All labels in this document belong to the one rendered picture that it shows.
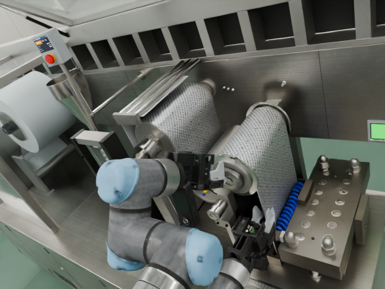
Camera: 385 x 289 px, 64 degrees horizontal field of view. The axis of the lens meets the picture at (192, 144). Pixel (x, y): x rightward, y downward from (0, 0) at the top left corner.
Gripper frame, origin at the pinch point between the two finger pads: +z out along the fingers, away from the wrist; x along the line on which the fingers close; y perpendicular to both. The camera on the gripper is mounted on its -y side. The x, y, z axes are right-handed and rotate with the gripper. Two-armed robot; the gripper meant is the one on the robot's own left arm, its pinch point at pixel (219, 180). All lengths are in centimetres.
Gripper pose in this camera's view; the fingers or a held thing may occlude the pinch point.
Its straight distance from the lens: 81.0
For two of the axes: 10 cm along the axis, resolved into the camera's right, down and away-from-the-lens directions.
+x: -7.9, -0.8, 6.1
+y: 0.8, -10.0, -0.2
